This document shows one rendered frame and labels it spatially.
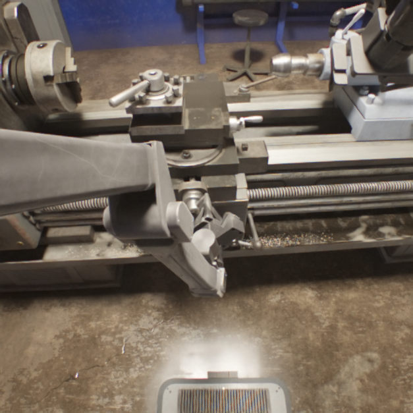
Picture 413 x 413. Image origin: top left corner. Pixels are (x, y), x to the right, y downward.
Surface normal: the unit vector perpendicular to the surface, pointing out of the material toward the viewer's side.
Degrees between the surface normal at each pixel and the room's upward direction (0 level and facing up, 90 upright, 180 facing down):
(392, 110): 61
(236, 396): 0
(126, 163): 73
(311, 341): 0
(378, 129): 90
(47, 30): 90
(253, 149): 0
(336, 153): 36
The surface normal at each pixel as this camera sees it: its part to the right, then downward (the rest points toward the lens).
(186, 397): -0.02, -0.64
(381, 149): 0.02, -0.07
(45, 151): 0.96, -0.11
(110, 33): 0.06, 0.77
